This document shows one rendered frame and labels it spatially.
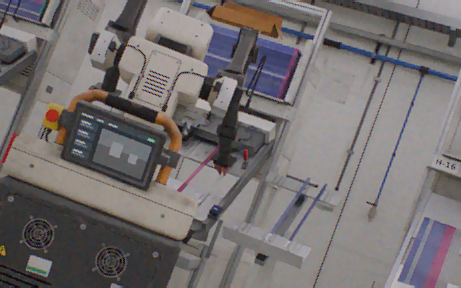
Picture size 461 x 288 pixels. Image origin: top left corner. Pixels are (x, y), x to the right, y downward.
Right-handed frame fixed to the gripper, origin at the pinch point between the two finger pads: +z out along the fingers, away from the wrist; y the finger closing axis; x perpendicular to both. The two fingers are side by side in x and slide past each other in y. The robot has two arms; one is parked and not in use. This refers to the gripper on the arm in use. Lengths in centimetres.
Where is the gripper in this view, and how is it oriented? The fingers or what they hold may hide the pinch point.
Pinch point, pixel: (222, 173)
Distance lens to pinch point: 323.6
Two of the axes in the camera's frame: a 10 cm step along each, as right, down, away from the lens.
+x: -4.5, 5.1, -7.4
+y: -8.9, -3.2, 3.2
